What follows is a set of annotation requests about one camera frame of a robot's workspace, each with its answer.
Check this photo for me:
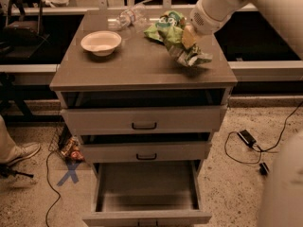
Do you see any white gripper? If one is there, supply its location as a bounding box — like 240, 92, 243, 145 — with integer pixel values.
182, 0, 234, 49

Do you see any green jalapeno chip bag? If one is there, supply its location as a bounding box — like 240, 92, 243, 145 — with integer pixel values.
164, 33, 213, 67

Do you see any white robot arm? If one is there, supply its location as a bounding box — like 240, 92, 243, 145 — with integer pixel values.
189, 0, 303, 227

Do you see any green cartoon snack bag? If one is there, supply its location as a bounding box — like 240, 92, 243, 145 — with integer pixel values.
144, 10, 186, 43

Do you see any grey drawer cabinet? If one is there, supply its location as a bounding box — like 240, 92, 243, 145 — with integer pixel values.
49, 9, 239, 227

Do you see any top grey drawer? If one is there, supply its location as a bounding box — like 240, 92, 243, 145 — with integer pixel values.
62, 106, 226, 135

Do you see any grey drawer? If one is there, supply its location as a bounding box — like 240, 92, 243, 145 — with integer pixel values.
80, 142, 211, 163
82, 161, 211, 227
62, 106, 226, 135

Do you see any middle grey drawer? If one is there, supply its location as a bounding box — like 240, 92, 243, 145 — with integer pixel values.
80, 142, 211, 163

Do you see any bottom grey drawer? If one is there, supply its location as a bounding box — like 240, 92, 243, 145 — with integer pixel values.
82, 161, 211, 227

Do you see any white paper bowl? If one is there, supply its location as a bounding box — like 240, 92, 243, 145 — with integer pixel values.
80, 31, 122, 57

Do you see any black power adapter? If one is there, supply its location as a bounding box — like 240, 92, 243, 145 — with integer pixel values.
238, 130, 257, 148

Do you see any black metal bar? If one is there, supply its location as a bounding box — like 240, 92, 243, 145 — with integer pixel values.
259, 163, 269, 176

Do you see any black chair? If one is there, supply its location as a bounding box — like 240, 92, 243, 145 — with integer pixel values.
0, 0, 47, 60

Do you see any blue tape cross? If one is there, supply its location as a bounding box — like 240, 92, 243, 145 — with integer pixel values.
57, 162, 80, 186

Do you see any white sneaker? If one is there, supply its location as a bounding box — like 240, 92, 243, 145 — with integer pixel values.
7, 143, 41, 166

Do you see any beige trouser leg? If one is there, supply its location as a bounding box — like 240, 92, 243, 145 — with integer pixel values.
0, 115, 20, 165

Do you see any black tripod foot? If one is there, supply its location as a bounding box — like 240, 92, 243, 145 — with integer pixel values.
0, 165, 34, 178

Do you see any black adapter cable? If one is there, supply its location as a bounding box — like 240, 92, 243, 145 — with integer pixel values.
223, 101, 303, 166

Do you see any wire basket with snacks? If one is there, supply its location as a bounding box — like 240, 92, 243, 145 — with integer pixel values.
48, 123, 84, 163

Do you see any black floor cable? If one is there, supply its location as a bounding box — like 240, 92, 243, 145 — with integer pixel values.
45, 149, 62, 227

